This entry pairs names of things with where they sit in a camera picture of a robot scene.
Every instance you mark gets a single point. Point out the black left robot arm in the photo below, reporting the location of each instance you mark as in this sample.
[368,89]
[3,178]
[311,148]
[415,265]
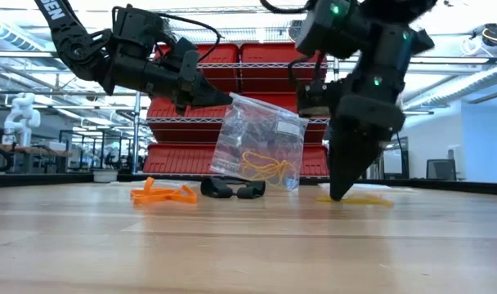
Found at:
[68,45]

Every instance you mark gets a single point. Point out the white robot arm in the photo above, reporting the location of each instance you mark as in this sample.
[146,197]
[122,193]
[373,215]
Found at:
[21,110]

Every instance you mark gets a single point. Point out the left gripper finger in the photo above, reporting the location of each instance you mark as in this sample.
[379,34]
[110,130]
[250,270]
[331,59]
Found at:
[211,93]
[211,103]

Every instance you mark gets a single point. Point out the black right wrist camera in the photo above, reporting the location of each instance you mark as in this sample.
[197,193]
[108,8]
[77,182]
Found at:
[314,100]

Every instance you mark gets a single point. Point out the dark grey monitor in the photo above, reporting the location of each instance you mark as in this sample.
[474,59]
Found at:
[440,170]

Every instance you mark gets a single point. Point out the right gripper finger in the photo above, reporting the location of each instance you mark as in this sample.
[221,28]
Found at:
[361,159]
[339,159]

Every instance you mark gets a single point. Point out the black framed whiteboard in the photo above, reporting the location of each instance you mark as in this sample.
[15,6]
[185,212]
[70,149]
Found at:
[395,161]

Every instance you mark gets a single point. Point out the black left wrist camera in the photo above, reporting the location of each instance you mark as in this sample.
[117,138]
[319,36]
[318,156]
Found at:
[185,61]

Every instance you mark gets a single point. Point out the orange rubber band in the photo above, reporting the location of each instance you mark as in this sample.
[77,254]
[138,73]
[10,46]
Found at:
[187,199]
[144,198]

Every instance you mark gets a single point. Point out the silver ventilation duct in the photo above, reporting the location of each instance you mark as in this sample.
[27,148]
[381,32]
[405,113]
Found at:
[457,87]

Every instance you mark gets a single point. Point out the black aluminium table frame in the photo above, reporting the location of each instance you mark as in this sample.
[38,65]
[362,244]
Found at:
[36,179]

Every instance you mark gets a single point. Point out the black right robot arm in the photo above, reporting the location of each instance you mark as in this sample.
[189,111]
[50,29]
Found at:
[395,49]

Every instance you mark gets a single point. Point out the thin yellow rubber band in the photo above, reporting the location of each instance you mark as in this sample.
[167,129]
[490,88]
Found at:
[252,157]
[367,201]
[279,167]

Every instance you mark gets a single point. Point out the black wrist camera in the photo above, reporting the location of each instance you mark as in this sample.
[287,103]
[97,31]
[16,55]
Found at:
[185,61]
[314,100]

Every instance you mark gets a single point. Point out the wooden workbench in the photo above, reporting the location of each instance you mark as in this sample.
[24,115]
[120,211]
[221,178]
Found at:
[28,150]

